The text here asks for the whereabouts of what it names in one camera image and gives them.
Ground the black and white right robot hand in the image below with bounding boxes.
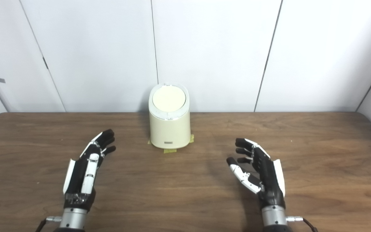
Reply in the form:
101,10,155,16
226,138,286,210

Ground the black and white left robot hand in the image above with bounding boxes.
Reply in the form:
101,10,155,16
63,129,117,212

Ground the cream-colored bin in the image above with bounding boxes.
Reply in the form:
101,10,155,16
148,83,191,149

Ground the cream round bin lid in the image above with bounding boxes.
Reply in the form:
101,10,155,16
152,86,186,112

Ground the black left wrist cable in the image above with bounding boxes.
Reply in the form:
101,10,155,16
35,216,63,232

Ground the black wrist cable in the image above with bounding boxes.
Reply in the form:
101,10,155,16
286,216,319,232
35,216,63,232

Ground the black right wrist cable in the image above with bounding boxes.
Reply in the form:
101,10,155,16
286,216,319,232

